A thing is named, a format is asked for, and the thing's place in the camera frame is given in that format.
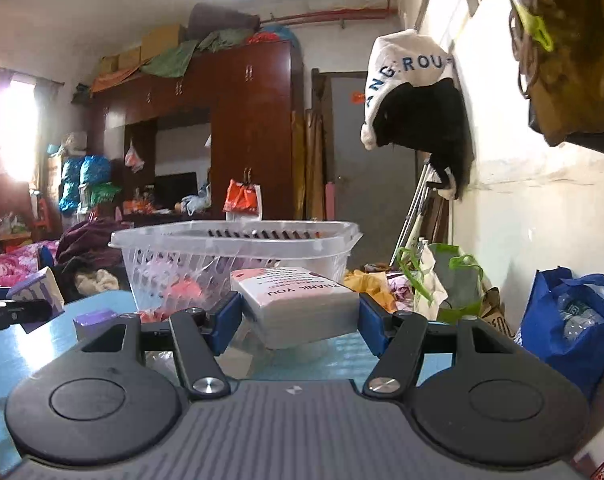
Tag purple and white box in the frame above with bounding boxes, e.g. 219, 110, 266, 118
7, 266, 66, 334

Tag window curtain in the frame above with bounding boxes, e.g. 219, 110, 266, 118
0, 64, 64, 197

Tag white plastic lattice basket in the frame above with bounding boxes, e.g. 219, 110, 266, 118
108, 220, 364, 312

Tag wooden boards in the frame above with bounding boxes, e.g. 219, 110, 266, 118
291, 67, 331, 222

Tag medium cardboard box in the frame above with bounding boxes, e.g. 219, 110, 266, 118
117, 47, 143, 71

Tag blue grid table mat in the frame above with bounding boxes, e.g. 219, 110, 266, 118
0, 289, 455, 478

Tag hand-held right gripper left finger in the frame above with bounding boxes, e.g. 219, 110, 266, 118
78, 291, 244, 402

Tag pink floral bedding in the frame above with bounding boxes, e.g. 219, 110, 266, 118
0, 241, 59, 292

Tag dark grey rolled bundle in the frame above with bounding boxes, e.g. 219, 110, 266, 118
187, 2, 261, 41

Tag grey door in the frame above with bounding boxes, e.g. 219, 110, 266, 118
329, 75, 419, 267

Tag metal crutches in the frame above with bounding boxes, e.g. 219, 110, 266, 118
389, 157, 434, 267

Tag blue shopping bag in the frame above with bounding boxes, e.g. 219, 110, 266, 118
514, 267, 604, 402

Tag white printed tote bag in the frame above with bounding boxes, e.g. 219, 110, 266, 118
360, 30, 456, 150

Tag black television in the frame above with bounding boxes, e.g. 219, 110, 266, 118
154, 171, 199, 211

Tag green and white tote bag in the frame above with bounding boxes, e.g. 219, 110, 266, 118
395, 242, 485, 324

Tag yellow green clip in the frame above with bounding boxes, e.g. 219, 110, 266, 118
511, 0, 554, 52

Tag brown wooden wardrobe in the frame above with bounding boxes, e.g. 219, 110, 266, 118
89, 40, 306, 222

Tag blue plastic bags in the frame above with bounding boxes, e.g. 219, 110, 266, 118
59, 154, 111, 216

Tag dark purple clothes pile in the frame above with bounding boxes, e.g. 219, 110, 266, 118
55, 219, 129, 302

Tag green cloth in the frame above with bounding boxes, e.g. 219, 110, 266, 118
141, 28, 256, 79

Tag white hanging plastic bag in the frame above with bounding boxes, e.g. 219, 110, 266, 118
124, 139, 146, 174

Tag brown hanging bag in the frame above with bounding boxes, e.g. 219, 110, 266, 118
509, 0, 604, 149

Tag purple box in plastic wrap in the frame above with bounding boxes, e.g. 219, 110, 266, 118
73, 309, 119, 342

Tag yellow patterned cloth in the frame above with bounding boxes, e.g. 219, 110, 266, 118
344, 262, 414, 317

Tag orange plastic bag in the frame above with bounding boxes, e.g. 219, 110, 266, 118
223, 178, 262, 221

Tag brown paper bag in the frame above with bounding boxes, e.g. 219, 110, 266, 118
481, 287, 516, 342

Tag brown coiled rope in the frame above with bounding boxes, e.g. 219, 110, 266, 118
509, 0, 549, 99

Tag large cardboard box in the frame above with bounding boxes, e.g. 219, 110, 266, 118
140, 24, 186, 61

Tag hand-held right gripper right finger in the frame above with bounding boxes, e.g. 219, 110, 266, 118
358, 292, 529, 402

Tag pink and white box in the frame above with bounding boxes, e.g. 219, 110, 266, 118
230, 266, 361, 351

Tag black hanging garment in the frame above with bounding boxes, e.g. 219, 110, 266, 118
372, 80, 476, 202

